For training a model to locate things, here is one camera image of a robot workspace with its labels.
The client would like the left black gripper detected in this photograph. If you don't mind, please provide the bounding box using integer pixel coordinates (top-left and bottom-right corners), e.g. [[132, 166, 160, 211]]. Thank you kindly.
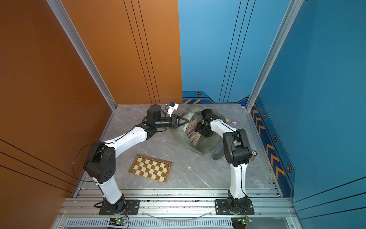
[[154, 115, 189, 130]]

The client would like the olive green tote bag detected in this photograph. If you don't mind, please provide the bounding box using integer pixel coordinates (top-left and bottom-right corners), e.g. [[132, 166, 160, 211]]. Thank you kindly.
[[169, 105, 226, 160]]

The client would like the light wooden folding fan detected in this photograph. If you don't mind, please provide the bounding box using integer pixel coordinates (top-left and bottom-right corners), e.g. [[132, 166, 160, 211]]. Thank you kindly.
[[226, 118, 240, 128]]

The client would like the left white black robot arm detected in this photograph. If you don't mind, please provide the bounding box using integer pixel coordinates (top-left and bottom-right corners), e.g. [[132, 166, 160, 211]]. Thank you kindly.
[[83, 102, 189, 215]]

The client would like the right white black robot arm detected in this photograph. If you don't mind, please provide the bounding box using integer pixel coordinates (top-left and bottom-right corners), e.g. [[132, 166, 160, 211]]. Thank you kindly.
[[196, 109, 256, 214]]

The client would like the wooden chessboard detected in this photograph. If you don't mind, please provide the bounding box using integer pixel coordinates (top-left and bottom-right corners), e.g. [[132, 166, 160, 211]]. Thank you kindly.
[[129, 155, 173, 183]]

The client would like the right green circuit board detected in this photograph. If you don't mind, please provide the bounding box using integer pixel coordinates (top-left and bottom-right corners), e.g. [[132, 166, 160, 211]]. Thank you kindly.
[[231, 218, 249, 229]]

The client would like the green circuit board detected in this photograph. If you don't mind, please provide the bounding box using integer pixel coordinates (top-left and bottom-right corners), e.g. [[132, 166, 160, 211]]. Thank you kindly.
[[231, 218, 249, 229], [108, 218, 128, 227]]

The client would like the left green circuit board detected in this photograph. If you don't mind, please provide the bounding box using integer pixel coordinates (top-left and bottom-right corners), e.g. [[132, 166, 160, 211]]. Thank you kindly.
[[108, 218, 128, 227]]

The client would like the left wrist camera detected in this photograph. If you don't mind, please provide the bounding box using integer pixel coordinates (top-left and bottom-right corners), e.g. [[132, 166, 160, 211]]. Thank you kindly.
[[165, 102, 179, 117]]

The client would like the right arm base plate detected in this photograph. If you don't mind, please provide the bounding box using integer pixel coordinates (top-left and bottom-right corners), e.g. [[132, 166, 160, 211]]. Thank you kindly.
[[214, 199, 255, 215]]

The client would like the aluminium front rail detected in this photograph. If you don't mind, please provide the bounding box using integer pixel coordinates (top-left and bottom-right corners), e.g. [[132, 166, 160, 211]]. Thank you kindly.
[[53, 186, 301, 229]]

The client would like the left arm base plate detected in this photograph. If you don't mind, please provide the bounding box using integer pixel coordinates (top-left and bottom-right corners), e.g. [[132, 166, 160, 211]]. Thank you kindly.
[[99, 199, 140, 216]]

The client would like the right aluminium frame post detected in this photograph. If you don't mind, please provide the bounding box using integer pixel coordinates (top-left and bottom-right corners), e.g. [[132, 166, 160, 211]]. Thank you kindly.
[[246, 0, 304, 112]]

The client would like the aluminium frame post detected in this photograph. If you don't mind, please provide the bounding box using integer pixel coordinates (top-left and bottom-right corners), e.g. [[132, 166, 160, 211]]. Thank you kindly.
[[47, 0, 117, 111], [246, 0, 304, 112]]

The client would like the left aluminium frame post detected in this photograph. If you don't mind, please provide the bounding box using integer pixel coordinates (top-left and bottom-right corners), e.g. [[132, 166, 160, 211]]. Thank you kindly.
[[47, 0, 117, 111]]

